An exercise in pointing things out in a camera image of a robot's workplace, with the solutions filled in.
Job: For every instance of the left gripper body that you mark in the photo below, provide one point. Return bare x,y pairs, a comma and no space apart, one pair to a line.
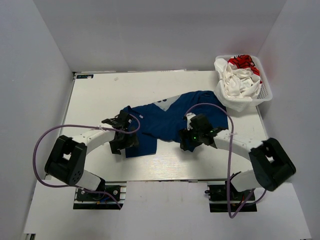
126,129

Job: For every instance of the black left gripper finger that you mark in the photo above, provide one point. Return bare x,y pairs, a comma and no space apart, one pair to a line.
115,147
130,140

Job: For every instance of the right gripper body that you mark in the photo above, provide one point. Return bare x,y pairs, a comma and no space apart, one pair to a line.
199,133

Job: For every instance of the blue t shirt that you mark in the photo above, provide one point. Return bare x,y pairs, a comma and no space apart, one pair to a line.
163,119

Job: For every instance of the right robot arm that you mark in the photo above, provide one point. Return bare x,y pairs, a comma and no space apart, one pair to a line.
271,165

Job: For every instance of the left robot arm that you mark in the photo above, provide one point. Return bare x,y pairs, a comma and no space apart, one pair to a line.
67,159

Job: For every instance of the blue table label sticker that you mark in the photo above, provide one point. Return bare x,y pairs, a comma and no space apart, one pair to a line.
84,76

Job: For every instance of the white plastic basket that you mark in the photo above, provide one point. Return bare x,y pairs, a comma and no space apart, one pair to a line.
262,82

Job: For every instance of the red printed white t shirt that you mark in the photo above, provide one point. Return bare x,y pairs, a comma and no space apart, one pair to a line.
244,68

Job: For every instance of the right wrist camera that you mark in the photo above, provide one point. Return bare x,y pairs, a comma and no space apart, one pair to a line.
189,116

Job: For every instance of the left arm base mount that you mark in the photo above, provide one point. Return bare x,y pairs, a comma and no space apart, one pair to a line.
113,200

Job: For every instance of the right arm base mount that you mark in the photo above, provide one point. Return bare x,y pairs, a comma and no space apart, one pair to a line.
217,196

